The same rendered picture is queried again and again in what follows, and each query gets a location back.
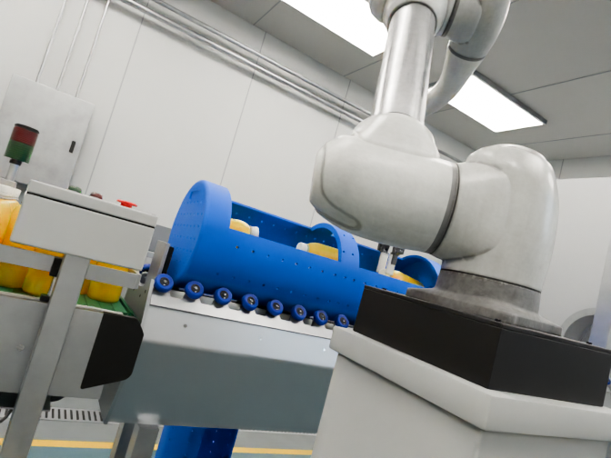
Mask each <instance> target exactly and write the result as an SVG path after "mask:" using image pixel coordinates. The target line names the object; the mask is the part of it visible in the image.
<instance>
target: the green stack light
mask: <svg viewBox="0 0 611 458"><path fill-rule="evenodd" d="M34 150H35V149H34V147H33V146H30V145H28V144H23V143H20V142H17V141H14V140H8V145H7V147H6V149H5V153H4V157H6V158H9V159H15V160H17V161H20V162H22V163H25V164H29V163H30V160H31V157H32V155H33V151H34Z"/></svg>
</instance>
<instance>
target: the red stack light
mask: <svg viewBox="0 0 611 458"><path fill-rule="evenodd" d="M38 136H39V134H37V133H34V132H32V131H29V130H27V129H24V128H21V127H18V126H14V127H13V130H12V133H11V136H10V138H9V139H10V140H14V141H17V142H20V143H23V144H28V145H30V146H33V147H35V145H36V141H37V138H38Z"/></svg>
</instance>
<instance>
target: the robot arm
mask: <svg viewBox="0 0 611 458"><path fill-rule="evenodd" d="M368 5H369V9H370V13H371V15H372V16H373V17H374V18H375V19H376V20H377V21H378V22H379V23H382V24H384V26H385V28H386V31H387V38H386V45H385V50H384V53H383V58H382V63H381V69H380V74H379V77H378V82H377V86H376V93H375V98H374V102H373V106H372V111H371V115H370V117H368V118H366V119H365V120H364V121H362V122H361V123H359V124H358V125H357V126H356V128H355V129H354V131H353V132H352V134H350V135H340V136H338V137H336V138H334V139H332V140H330V141H328V142H327V143H326V144H325V145H324V146H323V147H322V148H321V149H319V150H318V152H317V154H316V161H315V166H314V172H313V177H312V183H311V188H310V195H309V202H310V203H311V205H312V206H313V207H314V208H315V210H316V212H317V213H318V214H320V215H321V216H322V217H323V218H325V219H326V220H327V221H328V222H329V223H331V224H333V225H334V226H336V227H338V228H340V229H341V230H344V231H346V232H348V233H350V234H353V235H356V236H359V237H361V238H365V239H367V240H370V241H373V242H377V243H378V246H377V250H379V251H380V256H379V260H378V262H379V263H378V266H377V269H376V271H377V272H378V273H379V271H380V270H381V269H386V272H385V274H388V275H391V276H392V275H393V272H394V269H395V265H396V262H397V257H398V256H399V255H400V254H404V252H405V249H406V250H412V251H418V252H422V253H427V254H431V255H433V256H434V257H435V258H437V259H440V260H442V264H441V269H440V272H439V275H438V277H437V280H436V285H435V287H434V288H410V287H408V288H407V289H406V296H409V297H413V298H415V299H419V300H423V301H426V302H429V303H433V304H439V305H443V306H445V307H449V308H452V309H456V310H459V311H462V312H466V313H470V314H475V315H478V316H482V317H485V318H488V319H492V320H495V318H496V319H499V320H501V322H502V323H505V324H512V325H516V326H520V327H524V328H527V329H532V330H536V331H539V332H543V333H547V334H553V335H557V336H562V332H563V328H562V327H560V326H558V325H556V324H554V323H552V322H550V321H548V320H547V319H545V318H543V317H541V316H540V315H539V306H540V298H541V293H542V289H543V285H544V281H545V279H546V274H547V272H548V268H549V265H550V262H551V258H552V253H553V250H554V245H555V240H556V230H557V225H558V216H559V196H558V188H557V183H556V177H555V173H554V170H553V168H552V166H551V165H550V163H549V162H548V161H547V160H546V159H545V158H544V156H542V155H541V154H540V153H539V152H537V151H535V150H532V149H530V148H527V147H524V146H521V145H516V144H496V145H492V146H487V147H483V148H481V149H479V150H477V151H475V152H473V153H472V154H471V155H469V156H468V157H467V159H466V161H465V162H464V163H452V162H449V161H446V160H443V159H440V155H439V153H438V150H437V148H436V145H435V140H434V137H433V136H432V134H431V132H430V131H429V130H428V129H427V127H426V126H425V125H424V121H425V117H427V116H429V115H430V114H432V113H434V112H436V111H438V110H439V109H441V108H442V107H444V106H445V105H447V104H448V103H449V102H450V101H452V100H453V99H454V98H455V97H456V95H457V94H458V93H459V92H460V91H461V89H462V88H463V87H464V85H465V84H466V82H467V80H468V79H469V78H470V76H471V75H472V74H473V72H474V71H475V70H476V69H477V68H478V66H479V65H480V64H481V62H482V61H483V60H484V59H485V57H486V55H487V53H488V51H489V50H490V48H491V47H492V45H493V44H494V43H495V41H496V39H497V37H498V35H499V33H500V31H501V29H502V27H503V24H504V22H505V20H506V16H507V13H508V9H509V5H510V0H369V3H368ZM435 35H436V36H441V37H444V38H446V39H448V40H449V43H448V46H447V50H446V59H445V63H444V67H443V71H442V74H441V76H440V79H439V81H438V82H437V84H436V85H435V86H434V87H433V88H432V89H431V90H430V91H428V92H427V90H428V82H429V75H430V66H431V58H432V51H433V42H434V36H435ZM390 246H393V249H392V253H390V254H389V253H388V250H389V247H390ZM400 250H401V251H400ZM388 256H389V258H388ZM387 258H388V262H387ZM386 262H387V265H386Z"/></svg>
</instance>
